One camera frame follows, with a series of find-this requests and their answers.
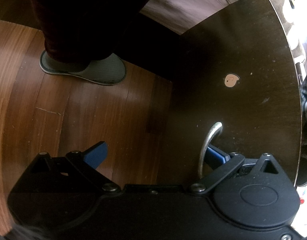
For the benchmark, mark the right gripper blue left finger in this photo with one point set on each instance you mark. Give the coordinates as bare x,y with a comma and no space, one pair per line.
75,173

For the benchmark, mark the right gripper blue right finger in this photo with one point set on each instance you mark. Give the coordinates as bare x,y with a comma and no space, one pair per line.
223,166

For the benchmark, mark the nightstand drawer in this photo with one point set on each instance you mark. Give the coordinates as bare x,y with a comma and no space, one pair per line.
260,114

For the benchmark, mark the round tan sticker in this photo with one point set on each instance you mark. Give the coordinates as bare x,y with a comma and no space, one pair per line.
231,80

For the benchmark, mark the grey slipper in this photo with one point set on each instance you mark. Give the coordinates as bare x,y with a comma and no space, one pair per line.
106,72

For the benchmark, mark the person's dark trouser leg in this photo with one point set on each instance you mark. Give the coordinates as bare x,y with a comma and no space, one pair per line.
78,32

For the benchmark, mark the brown bed sheet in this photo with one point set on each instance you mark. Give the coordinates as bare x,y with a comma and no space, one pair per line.
181,15

